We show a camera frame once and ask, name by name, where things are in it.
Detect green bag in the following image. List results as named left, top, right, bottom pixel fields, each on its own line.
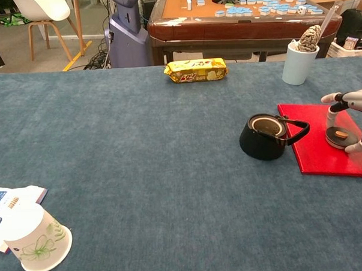
left=0, top=13, right=31, bottom=27

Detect yellow biscuit packet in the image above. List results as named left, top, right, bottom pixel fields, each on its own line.
left=163, top=57, right=230, bottom=85

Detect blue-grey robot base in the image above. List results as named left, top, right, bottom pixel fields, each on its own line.
left=103, top=0, right=151, bottom=69

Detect white basket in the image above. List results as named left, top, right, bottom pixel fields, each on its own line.
left=327, top=39, right=362, bottom=59

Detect blue felt tablecloth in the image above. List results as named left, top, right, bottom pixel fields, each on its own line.
left=0, top=56, right=362, bottom=271

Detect black teapot lid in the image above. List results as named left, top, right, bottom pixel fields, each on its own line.
left=324, top=125, right=359, bottom=150

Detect light blue cup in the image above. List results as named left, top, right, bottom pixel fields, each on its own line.
left=280, top=38, right=322, bottom=87

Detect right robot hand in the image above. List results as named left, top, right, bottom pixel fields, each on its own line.
left=320, top=88, right=362, bottom=156

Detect white flower paper cup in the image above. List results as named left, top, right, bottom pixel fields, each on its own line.
left=1, top=201, right=74, bottom=271

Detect white wet wipes pack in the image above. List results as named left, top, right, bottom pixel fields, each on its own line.
left=0, top=184, right=51, bottom=255

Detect small colourful box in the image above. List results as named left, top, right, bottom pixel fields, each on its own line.
left=344, top=36, right=360, bottom=50

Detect brown mahjong table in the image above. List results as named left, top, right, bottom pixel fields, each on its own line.
left=146, top=0, right=345, bottom=67

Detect white chair wooden legs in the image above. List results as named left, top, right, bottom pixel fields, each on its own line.
left=11, top=0, right=81, bottom=65

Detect grey braided cup filling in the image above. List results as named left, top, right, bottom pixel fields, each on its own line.
left=296, top=25, right=324, bottom=53

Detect black bag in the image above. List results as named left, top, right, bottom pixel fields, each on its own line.
left=334, top=8, right=362, bottom=50

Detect red felt mat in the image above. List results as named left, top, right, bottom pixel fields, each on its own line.
left=277, top=100, right=362, bottom=182

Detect black floor cable bundle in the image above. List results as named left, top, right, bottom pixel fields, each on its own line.
left=82, top=39, right=113, bottom=71

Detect black teapot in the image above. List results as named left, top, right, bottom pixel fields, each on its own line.
left=238, top=111, right=312, bottom=162

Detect clear plastic stick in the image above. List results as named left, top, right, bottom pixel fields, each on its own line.
left=318, top=0, right=345, bottom=36

